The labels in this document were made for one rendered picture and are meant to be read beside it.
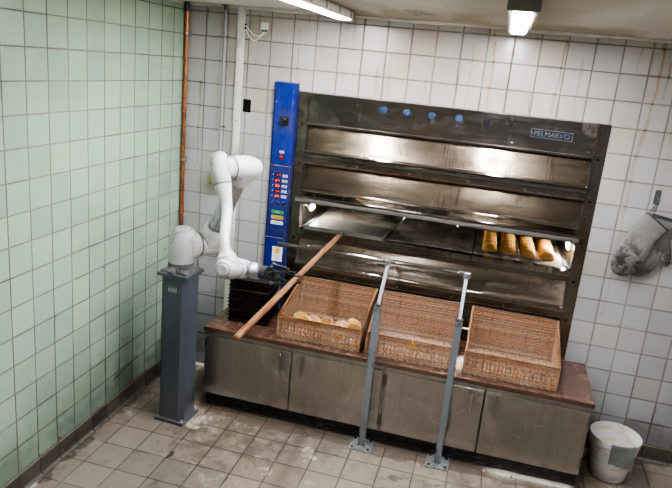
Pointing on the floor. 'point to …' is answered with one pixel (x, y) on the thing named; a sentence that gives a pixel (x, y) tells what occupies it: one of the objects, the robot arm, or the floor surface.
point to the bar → (375, 354)
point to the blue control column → (283, 138)
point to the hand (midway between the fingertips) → (295, 278)
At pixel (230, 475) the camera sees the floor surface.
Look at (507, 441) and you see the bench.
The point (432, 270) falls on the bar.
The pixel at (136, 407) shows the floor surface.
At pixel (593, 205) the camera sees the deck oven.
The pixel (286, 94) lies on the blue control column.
